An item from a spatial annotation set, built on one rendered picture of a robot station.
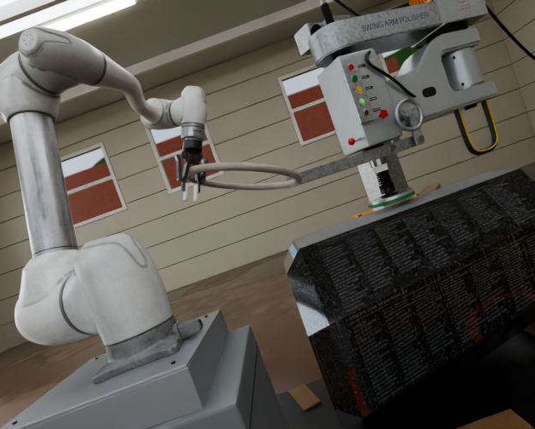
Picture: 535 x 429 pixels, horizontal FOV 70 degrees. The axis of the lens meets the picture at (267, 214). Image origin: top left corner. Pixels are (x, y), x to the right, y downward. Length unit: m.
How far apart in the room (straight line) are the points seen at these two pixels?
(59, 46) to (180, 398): 0.84
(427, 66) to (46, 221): 1.73
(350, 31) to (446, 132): 6.80
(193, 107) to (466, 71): 1.40
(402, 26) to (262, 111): 6.03
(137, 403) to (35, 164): 0.64
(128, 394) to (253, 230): 7.09
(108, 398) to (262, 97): 7.47
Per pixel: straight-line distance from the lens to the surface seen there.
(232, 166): 1.36
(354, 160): 1.75
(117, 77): 1.23
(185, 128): 1.50
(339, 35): 1.87
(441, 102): 2.08
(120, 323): 0.84
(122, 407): 0.77
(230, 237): 7.81
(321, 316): 1.43
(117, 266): 0.83
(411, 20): 2.12
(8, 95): 1.19
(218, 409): 0.72
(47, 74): 1.14
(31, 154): 1.12
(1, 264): 9.63
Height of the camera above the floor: 1.10
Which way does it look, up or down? 2 degrees down
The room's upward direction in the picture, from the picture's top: 20 degrees counter-clockwise
